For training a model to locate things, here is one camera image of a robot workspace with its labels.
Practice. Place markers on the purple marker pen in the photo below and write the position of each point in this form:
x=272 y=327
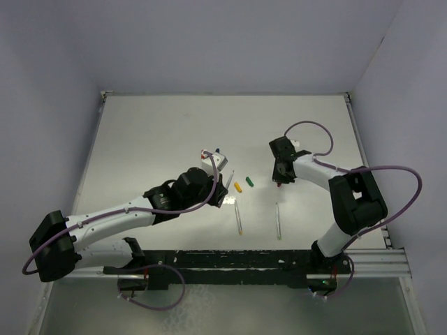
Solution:
x=229 y=180

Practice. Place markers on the green marker pen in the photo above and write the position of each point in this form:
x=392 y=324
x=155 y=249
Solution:
x=278 y=221

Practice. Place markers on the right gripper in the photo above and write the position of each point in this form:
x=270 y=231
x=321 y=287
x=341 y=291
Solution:
x=279 y=179

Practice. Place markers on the green pen cap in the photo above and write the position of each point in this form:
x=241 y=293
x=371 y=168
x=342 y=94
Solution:
x=249 y=181

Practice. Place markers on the yellow marker pen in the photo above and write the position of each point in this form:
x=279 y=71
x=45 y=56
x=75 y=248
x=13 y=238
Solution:
x=238 y=219

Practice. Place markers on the yellow pen cap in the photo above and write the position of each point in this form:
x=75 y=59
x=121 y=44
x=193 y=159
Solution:
x=237 y=187

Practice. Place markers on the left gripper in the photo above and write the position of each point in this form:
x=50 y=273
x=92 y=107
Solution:
x=219 y=191

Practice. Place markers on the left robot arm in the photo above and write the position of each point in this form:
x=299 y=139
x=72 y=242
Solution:
x=58 y=241

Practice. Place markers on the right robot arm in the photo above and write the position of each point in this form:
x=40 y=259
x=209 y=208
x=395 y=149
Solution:
x=356 y=200

